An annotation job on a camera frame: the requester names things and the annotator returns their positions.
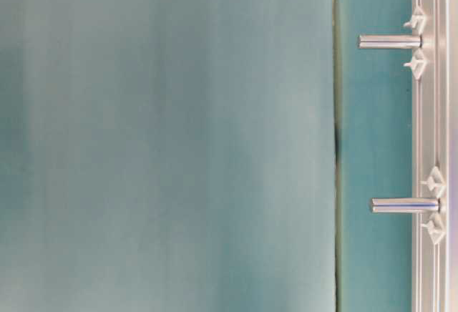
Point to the lower steel shaft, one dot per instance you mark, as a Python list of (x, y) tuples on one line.
[(404, 205)]

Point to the steel shaft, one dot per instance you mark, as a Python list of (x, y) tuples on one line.
[(389, 41), (404, 205)]

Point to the upper steel shaft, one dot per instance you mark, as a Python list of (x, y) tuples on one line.
[(389, 41)]

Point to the white bracket below upper shaft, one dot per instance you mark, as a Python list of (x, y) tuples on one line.
[(417, 64)]

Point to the white bracket below shaft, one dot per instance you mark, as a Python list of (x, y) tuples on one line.
[(417, 64), (435, 228)]

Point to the silver aluminium extrusion rail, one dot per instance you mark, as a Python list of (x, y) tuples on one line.
[(434, 137)]

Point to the white bracket above lower shaft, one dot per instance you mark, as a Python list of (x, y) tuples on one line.
[(435, 183)]

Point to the white bracket above shaft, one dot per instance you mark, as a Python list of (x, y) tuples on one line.
[(435, 183), (417, 21)]

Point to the white bracket below lower shaft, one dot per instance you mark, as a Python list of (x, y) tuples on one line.
[(435, 228)]

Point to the white bracket above upper shaft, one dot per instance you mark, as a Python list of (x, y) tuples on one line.
[(417, 21)]

